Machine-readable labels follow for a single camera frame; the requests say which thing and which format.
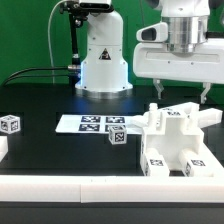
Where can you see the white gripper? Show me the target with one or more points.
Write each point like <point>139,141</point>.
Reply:
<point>152,59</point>

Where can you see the white chair seat block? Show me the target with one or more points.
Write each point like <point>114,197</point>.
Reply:
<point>174,134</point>

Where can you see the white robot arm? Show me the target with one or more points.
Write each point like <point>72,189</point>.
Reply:
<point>178,48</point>

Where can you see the white chair back piece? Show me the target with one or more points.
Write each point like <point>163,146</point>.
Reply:
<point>143,120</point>

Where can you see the small white tag cube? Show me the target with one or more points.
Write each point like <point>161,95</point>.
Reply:
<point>117,134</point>

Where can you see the white tag sheet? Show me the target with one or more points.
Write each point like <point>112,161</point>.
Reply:
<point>96,124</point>

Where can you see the white tag cube far left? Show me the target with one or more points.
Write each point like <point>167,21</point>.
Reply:
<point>10,124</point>

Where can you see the white block left edge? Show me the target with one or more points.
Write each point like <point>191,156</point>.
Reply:
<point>3,147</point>

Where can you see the white right fence rail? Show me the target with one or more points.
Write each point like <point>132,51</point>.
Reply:
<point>214,166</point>

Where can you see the white fence rail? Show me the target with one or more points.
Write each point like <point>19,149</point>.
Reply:
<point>214,166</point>
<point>21,188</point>

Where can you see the white front fence rail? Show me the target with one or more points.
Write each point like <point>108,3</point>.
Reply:
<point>21,188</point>

